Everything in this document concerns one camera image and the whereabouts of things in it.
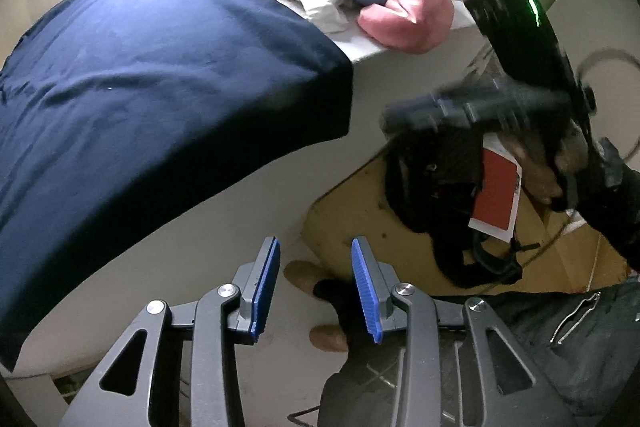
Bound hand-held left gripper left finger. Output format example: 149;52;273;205
60;236;282;427

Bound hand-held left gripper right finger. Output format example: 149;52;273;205
351;237;576;427

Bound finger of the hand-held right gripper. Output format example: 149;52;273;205
381;82;571;140

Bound navy blue garment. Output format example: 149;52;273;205
0;0;355;373

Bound person's right forearm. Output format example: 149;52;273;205
575;137;640;279

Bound person's right hand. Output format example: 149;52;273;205
510;129;588;212

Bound person's foot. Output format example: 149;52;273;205
284;259;361;355

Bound brown cardboard box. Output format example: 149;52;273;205
300;142;631;303

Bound red and white card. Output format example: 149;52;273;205
467;134;523;244

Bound black backpack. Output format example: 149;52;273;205
382;127;541;290

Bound person's grey pants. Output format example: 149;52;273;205
317;279;640;427

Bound silver metal clip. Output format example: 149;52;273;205
549;293;601;347

